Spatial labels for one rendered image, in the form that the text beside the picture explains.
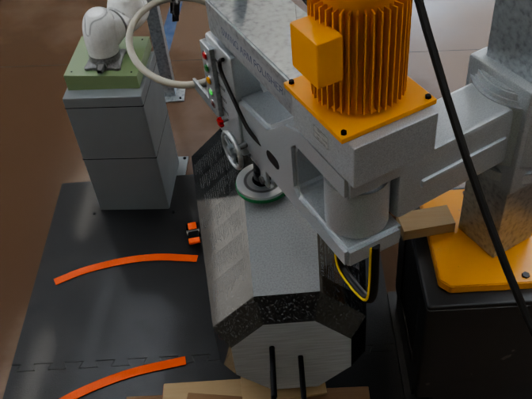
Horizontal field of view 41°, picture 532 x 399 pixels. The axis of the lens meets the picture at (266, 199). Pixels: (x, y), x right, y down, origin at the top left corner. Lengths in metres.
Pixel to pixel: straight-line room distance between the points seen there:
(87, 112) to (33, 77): 1.77
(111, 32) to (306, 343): 1.80
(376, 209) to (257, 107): 0.57
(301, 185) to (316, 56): 0.72
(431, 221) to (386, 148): 1.03
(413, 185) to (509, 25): 0.53
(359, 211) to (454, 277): 0.74
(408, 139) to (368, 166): 0.12
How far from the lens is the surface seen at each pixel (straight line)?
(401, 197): 2.08
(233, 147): 2.46
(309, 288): 2.52
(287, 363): 2.71
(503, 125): 2.23
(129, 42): 3.11
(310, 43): 1.59
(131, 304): 3.65
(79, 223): 4.12
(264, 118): 2.29
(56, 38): 5.80
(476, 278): 2.67
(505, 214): 2.57
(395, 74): 1.73
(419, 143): 1.83
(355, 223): 2.04
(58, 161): 4.59
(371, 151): 1.73
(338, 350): 2.66
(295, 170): 2.19
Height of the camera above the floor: 2.83
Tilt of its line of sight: 45 degrees down
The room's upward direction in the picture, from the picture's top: 6 degrees counter-clockwise
